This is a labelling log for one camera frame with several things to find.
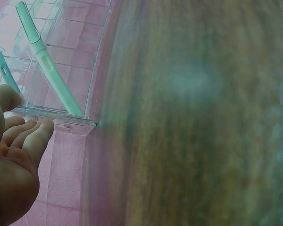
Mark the person's left hand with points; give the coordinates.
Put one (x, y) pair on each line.
(11, 179)

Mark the clear plastic organizer box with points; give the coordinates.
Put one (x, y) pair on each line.
(68, 54)

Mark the mint green pen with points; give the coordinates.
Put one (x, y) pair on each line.
(46, 62)
(0, 60)

